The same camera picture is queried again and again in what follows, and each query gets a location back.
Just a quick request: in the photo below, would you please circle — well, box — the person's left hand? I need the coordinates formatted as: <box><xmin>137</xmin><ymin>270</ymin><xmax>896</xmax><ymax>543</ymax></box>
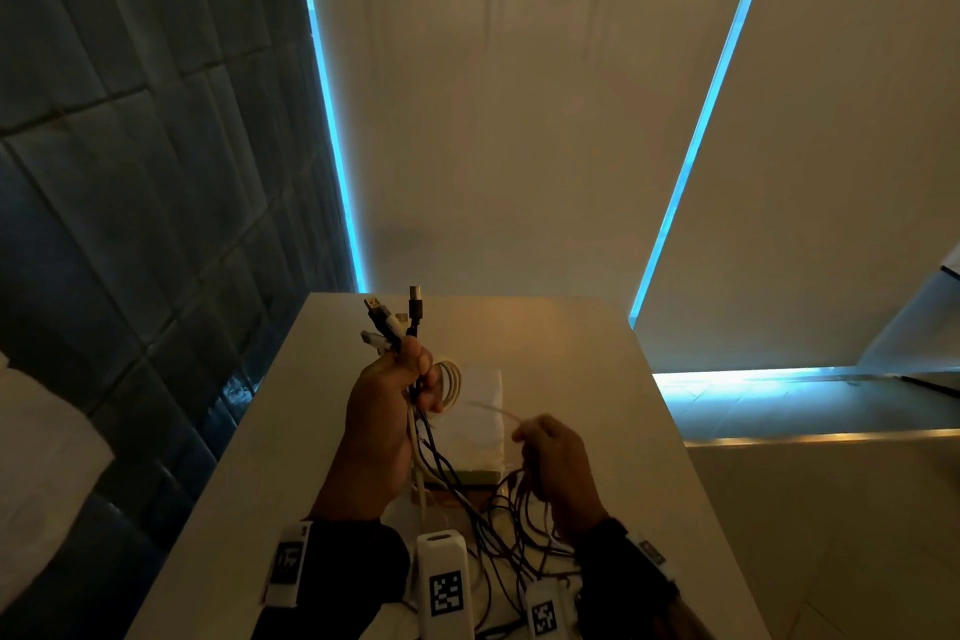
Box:
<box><xmin>311</xmin><ymin>335</ymin><xmax>445</xmax><ymax>522</ymax></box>

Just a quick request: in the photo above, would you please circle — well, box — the white table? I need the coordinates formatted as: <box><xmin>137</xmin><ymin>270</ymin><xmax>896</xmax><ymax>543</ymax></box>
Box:
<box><xmin>127</xmin><ymin>292</ymin><xmax>770</xmax><ymax>640</ymax></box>

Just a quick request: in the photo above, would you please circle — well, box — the window sill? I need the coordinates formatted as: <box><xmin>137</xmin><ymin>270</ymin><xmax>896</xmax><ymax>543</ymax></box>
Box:
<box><xmin>652</xmin><ymin>367</ymin><xmax>960</xmax><ymax>446</ymax></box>

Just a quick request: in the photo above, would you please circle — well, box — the white pillow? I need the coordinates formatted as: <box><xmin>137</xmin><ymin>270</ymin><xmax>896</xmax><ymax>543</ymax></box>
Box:
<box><xmin>0</xmin><ymin>354</ymin><xmax>115</xmax><ymax>615</ymax></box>

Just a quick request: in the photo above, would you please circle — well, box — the tangle of cables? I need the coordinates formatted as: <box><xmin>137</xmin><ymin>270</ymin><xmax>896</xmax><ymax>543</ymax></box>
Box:
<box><xmin>408</xmin><ymin>466</ymin><xmax>583</xmax><ymax>640</ymax></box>

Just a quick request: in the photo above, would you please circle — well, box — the black tripod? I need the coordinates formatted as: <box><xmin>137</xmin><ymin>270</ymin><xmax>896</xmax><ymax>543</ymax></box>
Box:
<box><xmin>899</xmin><ymin>373</ymin><xmax>960</xmax><ymax>397</ymax></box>

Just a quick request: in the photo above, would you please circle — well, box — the person's right hand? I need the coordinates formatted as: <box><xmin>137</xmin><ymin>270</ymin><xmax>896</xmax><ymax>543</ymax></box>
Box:
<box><xmin>512</xmin><ymin>414</ymin><xmax>609</xmax><ymax>543</ymax></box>

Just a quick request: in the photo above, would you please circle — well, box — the white plastic pouch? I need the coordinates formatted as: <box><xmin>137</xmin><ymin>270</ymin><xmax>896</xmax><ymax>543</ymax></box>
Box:
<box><xmin>427</xmin><ymin>365</ymin><xmax>505</xmax><ymax>487</ymax></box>

